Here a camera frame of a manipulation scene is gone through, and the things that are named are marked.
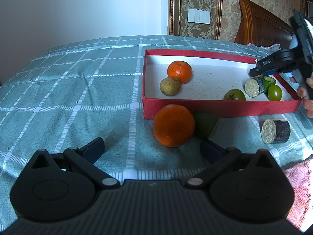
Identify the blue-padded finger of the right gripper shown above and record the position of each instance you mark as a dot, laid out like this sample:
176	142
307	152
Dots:
283	57
271	70

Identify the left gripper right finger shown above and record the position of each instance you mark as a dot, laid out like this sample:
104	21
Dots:
220	160

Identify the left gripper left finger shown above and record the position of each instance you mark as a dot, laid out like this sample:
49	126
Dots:
82	160

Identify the green cucumber chunk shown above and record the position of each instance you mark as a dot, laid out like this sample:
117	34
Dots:
205	124
268	81

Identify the green tomato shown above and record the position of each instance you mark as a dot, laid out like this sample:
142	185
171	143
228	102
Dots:
274	93
235	94

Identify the large orange tangerine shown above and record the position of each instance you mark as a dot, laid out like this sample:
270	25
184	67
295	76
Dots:
173	125

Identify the brown longan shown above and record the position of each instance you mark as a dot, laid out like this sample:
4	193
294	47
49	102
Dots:
170	86

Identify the small orange tangerine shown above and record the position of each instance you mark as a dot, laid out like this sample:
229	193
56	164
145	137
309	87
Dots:
180	70

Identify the teal plaid bedsheet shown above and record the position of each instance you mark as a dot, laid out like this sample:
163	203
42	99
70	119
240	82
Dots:
77	92

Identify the red shallow cardboard tray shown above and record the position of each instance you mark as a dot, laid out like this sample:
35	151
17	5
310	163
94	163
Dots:
213	75

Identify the pink towel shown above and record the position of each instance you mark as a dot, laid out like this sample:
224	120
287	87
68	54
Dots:
299	174

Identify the white wall switch panel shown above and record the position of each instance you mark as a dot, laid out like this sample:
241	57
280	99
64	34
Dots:
198	16

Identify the gold picture frame moulding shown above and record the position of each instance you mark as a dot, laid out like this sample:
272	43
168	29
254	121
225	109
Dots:
179	26

